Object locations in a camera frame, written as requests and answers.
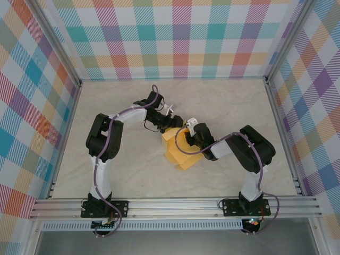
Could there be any yellow paper box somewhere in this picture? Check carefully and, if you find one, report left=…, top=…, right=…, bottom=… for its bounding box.
left=161, top=119, right=205, bottom=172

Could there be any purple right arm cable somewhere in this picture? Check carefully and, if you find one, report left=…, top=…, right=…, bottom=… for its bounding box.
left=175, top=126, right=281, bottom=236

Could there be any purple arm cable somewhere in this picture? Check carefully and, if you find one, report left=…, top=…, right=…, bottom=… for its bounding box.
left=92, top=84, right=160, bottom=237
left=175, top=126, right=281, bottom=236

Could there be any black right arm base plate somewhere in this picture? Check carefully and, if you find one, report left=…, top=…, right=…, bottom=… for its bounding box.
left=222, top=198, right=271, bottom=217

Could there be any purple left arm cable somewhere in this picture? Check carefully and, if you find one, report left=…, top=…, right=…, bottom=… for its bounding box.
left=92, top=84, right=160, bottom=237

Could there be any wide aluminium mounting rail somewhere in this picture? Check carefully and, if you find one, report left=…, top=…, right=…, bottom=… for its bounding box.
left=29, top=195, right=324, bottom=220

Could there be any aluminium side rail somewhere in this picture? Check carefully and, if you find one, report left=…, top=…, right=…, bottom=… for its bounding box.
left=47, top=82, right=83, bottom=200
left=264, top=76, right=304, bottom=197

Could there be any slotted grey cable tray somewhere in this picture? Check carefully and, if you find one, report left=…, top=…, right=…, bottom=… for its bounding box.
left=41, top=219, right=244, bottom=231

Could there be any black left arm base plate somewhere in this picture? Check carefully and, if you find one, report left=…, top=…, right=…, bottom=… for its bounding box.
left=81, top=199, right=130, bottom=219

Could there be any aluminium frame post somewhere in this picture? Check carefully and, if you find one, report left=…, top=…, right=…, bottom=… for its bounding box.
left=265, top=0, right=314, bottom=84
left=31, top=0, right=83, bottom=90

